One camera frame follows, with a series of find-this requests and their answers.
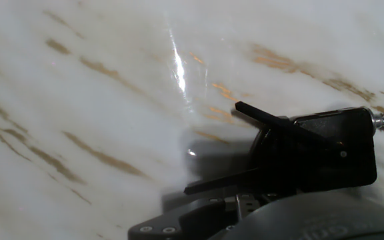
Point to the marble pattern board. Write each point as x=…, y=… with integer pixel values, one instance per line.
x=78, y=100

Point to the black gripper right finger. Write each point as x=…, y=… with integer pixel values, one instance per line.
x=248, y=205

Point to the black square clock movement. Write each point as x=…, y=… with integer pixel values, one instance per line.
x=352, y=166

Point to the black metal C-clamp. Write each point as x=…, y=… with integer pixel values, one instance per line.
x=272, y=146

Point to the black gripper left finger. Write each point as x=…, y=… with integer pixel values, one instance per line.
x=178, y=220

